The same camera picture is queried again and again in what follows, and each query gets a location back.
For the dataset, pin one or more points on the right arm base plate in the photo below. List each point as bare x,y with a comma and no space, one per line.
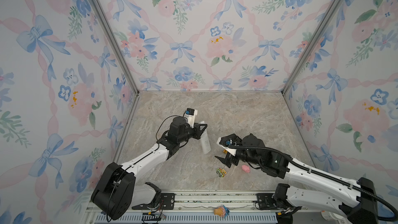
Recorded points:
268,201

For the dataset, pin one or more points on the white remote control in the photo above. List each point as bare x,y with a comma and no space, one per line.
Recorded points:
206,147

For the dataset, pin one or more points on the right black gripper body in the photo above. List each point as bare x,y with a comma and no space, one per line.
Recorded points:
242,155

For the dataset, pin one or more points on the white cup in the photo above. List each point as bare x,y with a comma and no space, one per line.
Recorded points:
329,216

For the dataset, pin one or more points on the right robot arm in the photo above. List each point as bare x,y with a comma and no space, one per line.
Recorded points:
355,200

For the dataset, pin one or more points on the green yellow battery pack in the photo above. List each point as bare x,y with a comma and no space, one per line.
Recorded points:
221,172

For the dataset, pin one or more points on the small circuit board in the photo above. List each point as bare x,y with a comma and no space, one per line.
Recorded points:
152,218

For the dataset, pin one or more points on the aluminium front rail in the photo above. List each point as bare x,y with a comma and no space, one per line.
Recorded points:
196,207

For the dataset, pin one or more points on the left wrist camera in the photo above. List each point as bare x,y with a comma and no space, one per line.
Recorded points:
190,114

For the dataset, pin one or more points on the pink blue plush toy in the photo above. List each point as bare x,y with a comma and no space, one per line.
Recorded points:
221,211

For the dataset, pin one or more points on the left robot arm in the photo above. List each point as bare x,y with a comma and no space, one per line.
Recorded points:
117,191

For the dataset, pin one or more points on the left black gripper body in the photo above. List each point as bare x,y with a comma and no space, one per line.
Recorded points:
188,134

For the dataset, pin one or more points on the pink pig toy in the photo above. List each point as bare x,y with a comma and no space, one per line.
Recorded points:
246,168

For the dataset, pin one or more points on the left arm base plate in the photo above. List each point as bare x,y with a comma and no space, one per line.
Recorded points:
162,201

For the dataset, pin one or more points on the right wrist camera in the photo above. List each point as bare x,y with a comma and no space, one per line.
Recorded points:
227,141

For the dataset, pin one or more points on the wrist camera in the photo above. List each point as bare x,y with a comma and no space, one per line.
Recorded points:
227,141
190,114

